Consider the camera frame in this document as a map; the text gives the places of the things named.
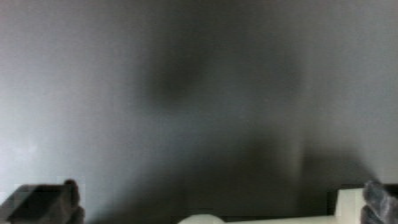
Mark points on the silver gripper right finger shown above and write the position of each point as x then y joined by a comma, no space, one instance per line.
380,212

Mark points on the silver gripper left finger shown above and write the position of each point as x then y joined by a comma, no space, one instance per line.
44,204

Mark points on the white cabinet door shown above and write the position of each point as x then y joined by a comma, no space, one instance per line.
346,216

